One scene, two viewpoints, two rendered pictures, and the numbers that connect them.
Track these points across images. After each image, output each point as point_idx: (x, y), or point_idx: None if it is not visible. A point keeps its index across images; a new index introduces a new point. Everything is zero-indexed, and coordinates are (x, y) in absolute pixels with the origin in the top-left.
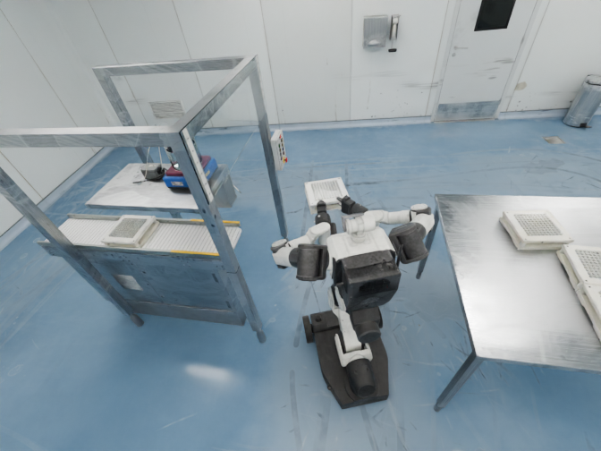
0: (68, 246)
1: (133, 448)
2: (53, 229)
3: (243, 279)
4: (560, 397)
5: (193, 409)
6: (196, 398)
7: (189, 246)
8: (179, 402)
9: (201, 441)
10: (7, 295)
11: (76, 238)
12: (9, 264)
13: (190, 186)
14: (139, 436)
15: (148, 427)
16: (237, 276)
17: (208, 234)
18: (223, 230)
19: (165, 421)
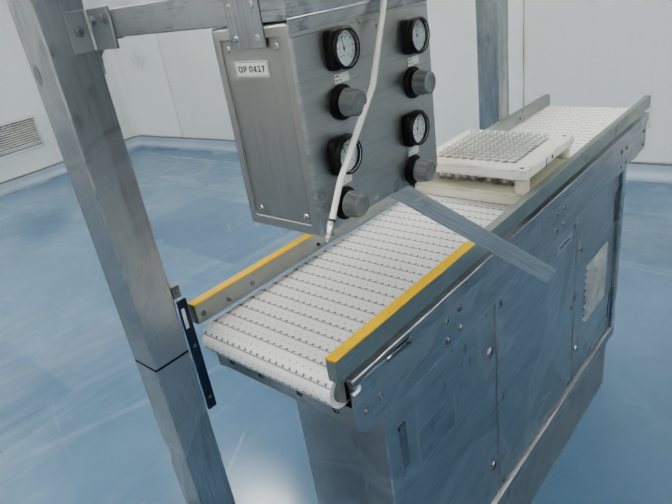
0: (488, 112)
1: (246, 397)
2: (488, 56)
3: (172, 431)
4: None
5: (233, 480)
6: (249, 487)
7: (348, 258)
8: (266, 458)
9: (169, 486)
10: (658, 227)
11: (543, 127)
12: None
13: None
14: (258, 404)
15: (261, 414)
16: (140, 374)
17: (367, 296)
18: (76, 165)
19: (250, 436)
